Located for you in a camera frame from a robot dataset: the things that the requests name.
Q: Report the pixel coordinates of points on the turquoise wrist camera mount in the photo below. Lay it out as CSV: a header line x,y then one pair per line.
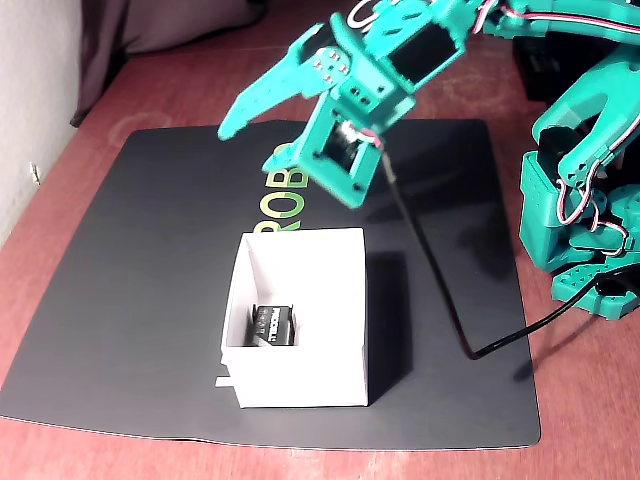
x,y
360,180

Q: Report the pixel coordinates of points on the black servo motor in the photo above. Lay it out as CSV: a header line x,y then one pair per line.
x,y
272,325

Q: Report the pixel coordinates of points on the turquoise gripper with servo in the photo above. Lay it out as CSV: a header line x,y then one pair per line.
x,y
327,69

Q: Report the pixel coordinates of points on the dark grey cloth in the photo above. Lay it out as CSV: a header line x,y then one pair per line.
x,y
165,25

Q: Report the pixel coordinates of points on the white open paper box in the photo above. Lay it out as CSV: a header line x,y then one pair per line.
x,y
300,380

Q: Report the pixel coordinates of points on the small white tag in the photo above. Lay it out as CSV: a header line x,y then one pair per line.
x,y
34,173

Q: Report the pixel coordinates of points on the black device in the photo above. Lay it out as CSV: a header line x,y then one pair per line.
x,y
537,70

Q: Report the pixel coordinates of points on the turquoise plastic robot arm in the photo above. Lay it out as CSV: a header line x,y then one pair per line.
x,y
545,210

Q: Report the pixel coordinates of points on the black mat with ROBO print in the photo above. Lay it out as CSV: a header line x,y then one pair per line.
x,y
125,300

